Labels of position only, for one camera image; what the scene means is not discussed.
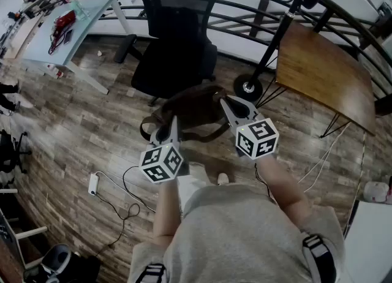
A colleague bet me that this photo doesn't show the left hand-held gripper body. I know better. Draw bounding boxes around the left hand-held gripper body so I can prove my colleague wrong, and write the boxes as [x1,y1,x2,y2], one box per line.
[139,140,185,184]

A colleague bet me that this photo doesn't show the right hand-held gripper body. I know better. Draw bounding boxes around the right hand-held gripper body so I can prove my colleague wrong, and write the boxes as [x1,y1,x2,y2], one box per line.
[229,118,280,160]

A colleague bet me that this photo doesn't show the brown leather bag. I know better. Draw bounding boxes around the brown leather bag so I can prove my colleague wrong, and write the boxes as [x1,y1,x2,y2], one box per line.
[140,85,230,143]

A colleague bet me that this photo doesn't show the black mesh office chair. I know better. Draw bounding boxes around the black mesh office chair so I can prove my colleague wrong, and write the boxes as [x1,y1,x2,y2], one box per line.
[113,0,221,107]

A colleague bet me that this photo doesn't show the person's left forearm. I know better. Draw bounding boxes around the person's left forearm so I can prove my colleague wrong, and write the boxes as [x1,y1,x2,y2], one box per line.
[152,179,185,240]

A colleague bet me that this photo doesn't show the person's right forearm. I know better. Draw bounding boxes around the person's right forearm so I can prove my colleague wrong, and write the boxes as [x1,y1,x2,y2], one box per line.
[256,155,311,213]

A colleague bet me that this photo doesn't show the person's white trousers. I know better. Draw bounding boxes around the person's white trousers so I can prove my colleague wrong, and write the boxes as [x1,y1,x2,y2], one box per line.
[176,163,213,216]

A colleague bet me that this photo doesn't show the white power strip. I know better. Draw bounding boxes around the white power strip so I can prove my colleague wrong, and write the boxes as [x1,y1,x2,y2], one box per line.
[88,173,100,197]

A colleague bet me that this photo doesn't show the brown wooden table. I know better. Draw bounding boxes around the brown wooden table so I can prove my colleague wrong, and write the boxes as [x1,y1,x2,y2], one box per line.
[255,20,377,139]

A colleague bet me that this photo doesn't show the person's grey shirt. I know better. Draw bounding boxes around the person's grey shirt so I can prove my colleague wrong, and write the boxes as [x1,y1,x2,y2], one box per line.
[127,182,347,283]

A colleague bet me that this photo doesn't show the dark metal railing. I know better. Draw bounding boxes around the dark metal railing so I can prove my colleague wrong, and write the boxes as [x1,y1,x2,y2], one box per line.
[0,0,392,100]

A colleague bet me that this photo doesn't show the red label plastic bottle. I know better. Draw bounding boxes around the red label plastic bottle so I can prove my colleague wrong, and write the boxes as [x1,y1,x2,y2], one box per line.
[45,62,66,80]

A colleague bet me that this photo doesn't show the pink white bag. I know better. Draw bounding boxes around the pink white bag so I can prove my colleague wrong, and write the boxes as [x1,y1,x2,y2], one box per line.
[363,179,392,205]

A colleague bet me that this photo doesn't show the light blue glass desk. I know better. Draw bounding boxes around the light blue glass desk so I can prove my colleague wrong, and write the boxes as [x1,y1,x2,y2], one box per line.
[21,0,136,96]

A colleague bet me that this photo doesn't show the clear plastic bottle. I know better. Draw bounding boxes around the clear plastic bottle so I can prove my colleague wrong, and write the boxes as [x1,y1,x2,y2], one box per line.
[70,0,91,21]

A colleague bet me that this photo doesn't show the white box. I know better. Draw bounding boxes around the white box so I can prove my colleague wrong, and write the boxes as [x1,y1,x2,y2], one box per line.
[344,200,392,283]

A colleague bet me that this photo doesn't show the white power strip cable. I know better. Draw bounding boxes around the white power strip cable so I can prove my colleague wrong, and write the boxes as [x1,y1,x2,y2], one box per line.
[94,170,157,213]

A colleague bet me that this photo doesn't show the black floor cable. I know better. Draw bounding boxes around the black floor cable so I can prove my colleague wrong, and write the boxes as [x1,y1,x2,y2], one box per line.
[91,165,160,258]

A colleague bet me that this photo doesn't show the long white cable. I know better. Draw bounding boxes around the long white cable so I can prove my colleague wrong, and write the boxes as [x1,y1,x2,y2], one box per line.
[296,121,352,194]

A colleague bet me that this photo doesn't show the thin pale cable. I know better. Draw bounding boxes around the thin pale cable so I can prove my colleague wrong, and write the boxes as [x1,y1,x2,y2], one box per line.
[342,130,367,237]

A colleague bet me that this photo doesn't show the black white harness strap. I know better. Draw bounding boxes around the black white harness strap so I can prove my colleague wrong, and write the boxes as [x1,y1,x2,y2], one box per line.
[301,234,338,283]
[134,263,168,283]

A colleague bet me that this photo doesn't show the red bag with straps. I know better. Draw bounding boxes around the red bag with straps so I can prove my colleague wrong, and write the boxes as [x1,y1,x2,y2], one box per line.
[47,10,77,56]

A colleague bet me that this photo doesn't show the white shelf frame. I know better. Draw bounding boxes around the white shelf frame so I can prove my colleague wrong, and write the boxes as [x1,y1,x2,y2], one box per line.
[0,187,50,271]

